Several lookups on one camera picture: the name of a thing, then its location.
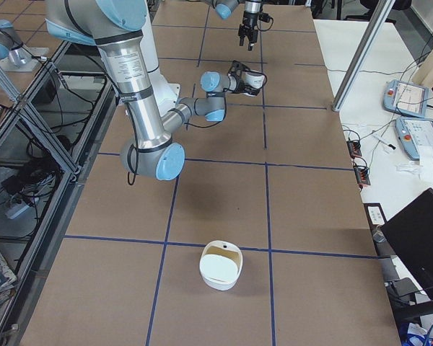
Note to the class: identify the teach pendant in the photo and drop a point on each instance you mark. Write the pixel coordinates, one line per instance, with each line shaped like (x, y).
(414, 132)
(405, 98)

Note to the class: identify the black laptop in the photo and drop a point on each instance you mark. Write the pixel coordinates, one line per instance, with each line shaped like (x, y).
(410, 235)

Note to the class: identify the orange black adapter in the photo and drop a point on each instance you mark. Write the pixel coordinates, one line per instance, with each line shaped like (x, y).
(362, 175)
(354, 147)

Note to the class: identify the white power strip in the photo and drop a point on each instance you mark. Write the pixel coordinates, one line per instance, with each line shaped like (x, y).
(16, 210)

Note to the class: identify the white oval bin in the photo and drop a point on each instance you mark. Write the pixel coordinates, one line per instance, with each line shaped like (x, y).
(221, 264)

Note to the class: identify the white mug with handle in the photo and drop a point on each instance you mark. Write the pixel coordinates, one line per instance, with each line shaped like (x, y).
(255, 79)

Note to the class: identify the far orange black adapter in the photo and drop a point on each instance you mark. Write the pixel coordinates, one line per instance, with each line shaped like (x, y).
(354, 147)

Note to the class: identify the far teach pendant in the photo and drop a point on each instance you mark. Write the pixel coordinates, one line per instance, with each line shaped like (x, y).
(405, 98)

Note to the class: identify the aluminium frame rack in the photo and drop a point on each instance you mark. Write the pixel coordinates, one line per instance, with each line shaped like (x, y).
(53, 114)

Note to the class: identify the black marker pen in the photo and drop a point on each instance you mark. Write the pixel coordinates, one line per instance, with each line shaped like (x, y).
(384, 142)

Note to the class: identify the near orange black adapter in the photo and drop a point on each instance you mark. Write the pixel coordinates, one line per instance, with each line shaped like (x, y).
(362, 175)

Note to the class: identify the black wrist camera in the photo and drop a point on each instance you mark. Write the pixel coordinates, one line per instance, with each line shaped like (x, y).
(265, 18)

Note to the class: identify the near teach pendant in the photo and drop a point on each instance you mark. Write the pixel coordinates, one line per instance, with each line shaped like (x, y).
(414, 132)

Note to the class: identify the white label card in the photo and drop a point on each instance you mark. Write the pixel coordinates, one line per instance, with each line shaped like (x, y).
(375, 215)

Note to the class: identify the aluminium frame post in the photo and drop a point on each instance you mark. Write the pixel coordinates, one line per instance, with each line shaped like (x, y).
(376, 22)

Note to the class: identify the white paper slip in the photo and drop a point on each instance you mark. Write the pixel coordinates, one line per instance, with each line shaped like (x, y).
(426, 163)

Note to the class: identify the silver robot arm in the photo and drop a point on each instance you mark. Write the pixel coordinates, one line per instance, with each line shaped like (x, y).
(225, 8)
(121, 31)

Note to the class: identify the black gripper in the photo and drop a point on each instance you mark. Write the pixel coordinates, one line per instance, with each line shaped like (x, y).
(241, 85)
(250, 19)

